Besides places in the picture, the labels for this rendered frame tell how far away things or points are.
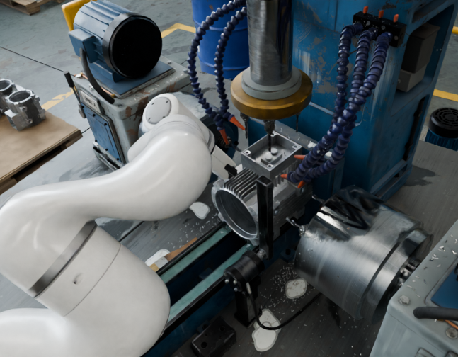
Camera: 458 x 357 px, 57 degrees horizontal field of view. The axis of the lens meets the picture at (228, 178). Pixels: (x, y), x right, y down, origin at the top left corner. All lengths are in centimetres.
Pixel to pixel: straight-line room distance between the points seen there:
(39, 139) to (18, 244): 267
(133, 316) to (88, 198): 13
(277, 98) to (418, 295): 46
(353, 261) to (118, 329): 52
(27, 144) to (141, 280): 268
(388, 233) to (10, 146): 268
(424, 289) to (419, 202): 67
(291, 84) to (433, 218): 72
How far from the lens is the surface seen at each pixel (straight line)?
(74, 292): 47
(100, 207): 46
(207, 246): 115
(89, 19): 139
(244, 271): 95
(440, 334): 79
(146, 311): 48
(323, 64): 109
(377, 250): 86
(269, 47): 85
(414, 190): 150
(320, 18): 104
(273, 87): 89
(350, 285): 89
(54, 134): 312
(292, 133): 111
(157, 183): 46
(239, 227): 115
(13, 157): 306
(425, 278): 84
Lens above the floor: 183
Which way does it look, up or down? 44 degrees down
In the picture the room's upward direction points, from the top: 6 degrees counter-clockwise
